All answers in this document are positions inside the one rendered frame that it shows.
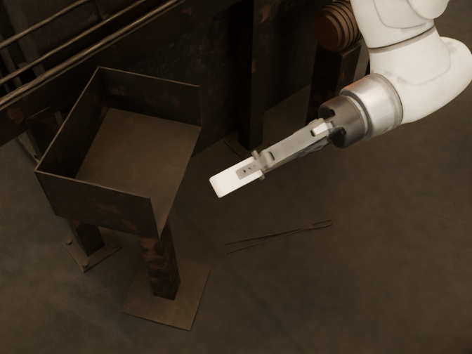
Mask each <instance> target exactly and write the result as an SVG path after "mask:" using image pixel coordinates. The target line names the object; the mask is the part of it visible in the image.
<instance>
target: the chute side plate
mask: <svg viewBox="0 0 472 354"><path fill-rule="evenodd" d="M240 1H242V0H182V1H180V2H178V3H177V4H175V5H173V6H172V7H170V8H168V9H166V10H165V11H163V12H162V13H160V14H158V15H156V16H155V17H153V18H151V19H150V20H148V21H147V22H144V23H143V24H142V25H139V26H138V27H136V28H135V29H133V30H131V31H130V32H128V33H126V34H125V35H123V36H122V37H120V38H118V39H116V40H114V41H113V42H111V43H109V44H108V45H106V46H104V47H102V48H101V49H99V50H97V51H96V52H94V53H92V54H91V55H89V56H87V57H86V58H84V59H83V60H80V61H79V62H77V63H75V64H74V65H72V66H71V67H69V68H67V69H66V70H64V71H62V72H61V73H59V74H57V75H55V76H54V77H52V78H50V79H49V80H47V81H45V82H44V83H42V84H40V85H39V86H37V87H35V88H33V89H32V90H30V91H28V92H26V93H25V94H23V95H22V96H20V97H18V98H16V99H15V100H13V101H11V102H10V103H8V104H7V105H4V106H3V107H1V108H0V147H1V146H2V145H5V144H6V143H7V142H9V141H11V140H13V139H14V138H16V137H17V136H19V135H20V134H22V133H24V132H26V131H27V130H29V129H30V128H29V127H28V125H27V122H26V119H27V118H28V117H31V116H32V115H34V114H36V113H38V112H41V111H42V110H45V109H46V108H47V107H50V106H51V107H52V110H53V113H54V114H55V113H56V112H58V111H59V110H61V109H63V108H64V107H66V106H68V105H69V104H71V103H73V102H74V101H76V100H77V99H78V98H79V97H80V95H81V93H82V92H83V90H84V89H85V87H86V85H87V84H88V82H89V80H90V79H91V77H92V76H93V74H94V72H95V71H96V69H97V67H98V66H100V67H107V68H111V69H116V70H122V71H124V70H126V69H128V68H129V67H131V66H132V65H134V64H136V63H137V62H139V61H141V60H142V59H143V58H146V57H147V56H149V55H150V54H152V53H154V52H155V51H157V50H158V49H160V48H161V47H163V46H165V45H167V44H168V43H170V42H171V41H173V40H174V39H176V38H178V37H179V36H181V35H183V34H185V33H186V32H188V31H189V30H191V29H192V28H194V27H196V26H198V25H199V24H200V23H202V22H204V21H205V20H207V19H209V18H210V17H212V16H213V15H215V14H217V13H219V12H221V11H223V10H225V9H227V8H228V7H230V6H232V5H234V4H236V3H238V2H240Z"/></svg>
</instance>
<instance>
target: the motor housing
mask: <svg viewBox="0 0 472 354"><path fill-rule="evenodd" d="M313 32H314V35H315V38H316V39H317V50H316V55H315V64H314V69H313V78H312V83H311V88H310V96H309V101H308V110H307V115H306V124H305V126H307V125H308V124H309V123H310V122H311V121H313V120H315V119H319V117H318V110H319V108H320V106H321V104H323V103H325V102H327V101H328V100H331V99H332V98H335V97H337V96H338V95H339V93H340V91H341V90H342V89H343V88H344V87H346V86H348V85H350V84H352V83H353V80H354V76H355V71H356V67H357V63H358V58H359V55H360V49H361V46H362V44H360V43H359V42H358V41H359V40H361V39H363V38H364V37H363V35H362V33H361V32H360V30H359V27H358V24H357V22H356V20H355V16H354V13H353V9H352V6H351V3H350V0H334V1H333V2H331V3H329V4H327V5H326V6H323V7H322V8H321V9H320V10H319V11H318V12H317V13H316V14H315V16H314V18H313Z"/></svg>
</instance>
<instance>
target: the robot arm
mask: <svg viewBox="0 0 472 354"><path fill-rule="evenodd" d="M448 1H449V0H350V3H351V6H352V9H353V13H354V16H355V20H356V22H357V24H358V27H359V30H360V32H361V33H362V35H363V37H364V40H365V43H366V45H367V49H368V52H369V59H370V74H369V75H367V76H365V77H363V78H362V79H360V80H358V81H356V82H354V83H352V84H350V85H348V86H346V87H344V88H343V89H342V90H341V91H340V93H339V95H338V96H337V97H335V98H332V99H331V100H328V101H327V102H325V103H323V104H321V106H320V108H319V110H318V117H319V119H315V120H313V121H311V122H310V123H309V124H308V125H307V126H305V127H303V128H302V129H299V130H298V131H296V132H295V133H294V134H293V135H291V136H289V137H287V138H285V139H284V140H281V141H280V142H278V143H276V144H274V145H272V146H271V147H269V148H267V149H264V150H262V151H261V152H260V154H258V153H257V151H256V150H254V151H253V152H252V153H251V154H252V155H253V157H250V158H248V159H246V160H244V161H243V162H240V163H239V164H236V165H234V166H232V167H230V168H229V169H226V170H225V171H222V172H220V173H219V174H217V175H215V176H213V177H211V178H210V180H209V181H210V182H211V184H212V186H213V188H214V190H215V191H216V194H217V195H218V197H222V196H224V195H226V194H228V193H229V192H232V191H233V190H236V189H238V188H240V187H241V186H243V185H245V184H247V183H249V182H251V181H253V180H254V179H256V178H258V177H259V178H260V180H262V179H264V178H265V176H264V174H265V173H267V172H269V171H271V170H273V169H275V168H277V167H279V166H280V165H282V164H284V163H286V162H288V161H290V160H292V159H294V158H297V157H302V156H304V155H306V154H308V153H309V152H315V151H317V150H319V149H321V148H323V147H324V145H326V144H328V143H330V142H331V143H332V144H333V145H334V146H336V147H338V148H341V149H344V148H347V147H349V146H351V145H353V144H355V143H356V142H358V141H360V140H365V141H368V140H369V139H370V138H372V137H375V136H377V135H381V134H383V133H385V132H387V131H389V130H392V129H394V128H395V127H396V126H399V125H401V124H404V123H409V122H414V121H416V120H418V119H421V118H423V117H425V116H427V115H429V114H431V113H433V112H435V111H436V110H438V109H440V108H441V107H442V106H444V105H446V104H447V103H449V102H450V101H451V100H452V99H454V98H455V97H457V96H458V95H459V94H460V93H461V92H462V91H463V90H464V89H465V88H466V87H467V86H468V84H469V83H470V82H471V80H472V55H471V52H470V51H469V49H468V48H467V47H466V46H465V45H464V44H463V43H461V42H460V41H457V40H455V39H451V38H447V37H440V36H439V34H438V32H437V30H436V28H435V24H434V21H433V19H434V18H436V17H438V16H440V15H441V14H442V13H443V12H444V10H445V9H446V7H447V4H448Z"/></svg>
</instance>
